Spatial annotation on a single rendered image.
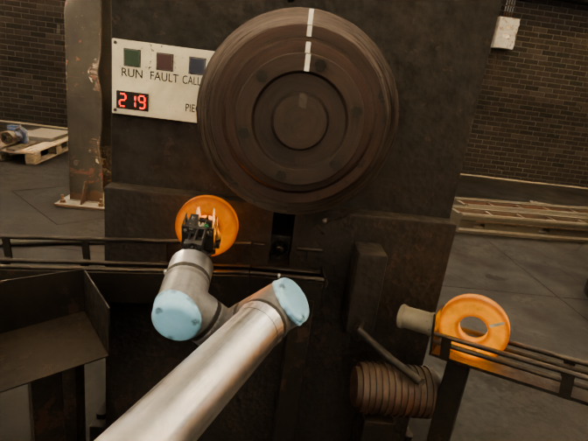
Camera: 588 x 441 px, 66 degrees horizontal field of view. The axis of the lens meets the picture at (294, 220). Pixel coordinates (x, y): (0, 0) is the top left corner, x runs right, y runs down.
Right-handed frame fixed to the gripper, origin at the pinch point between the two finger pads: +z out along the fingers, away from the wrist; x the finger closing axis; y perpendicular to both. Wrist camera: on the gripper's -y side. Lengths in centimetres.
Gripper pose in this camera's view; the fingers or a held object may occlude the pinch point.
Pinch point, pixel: (207, 219)
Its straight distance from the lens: 114.6
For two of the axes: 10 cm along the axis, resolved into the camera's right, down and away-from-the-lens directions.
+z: 0.1, -5.6, 8.3
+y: 1.3, -8.2, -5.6
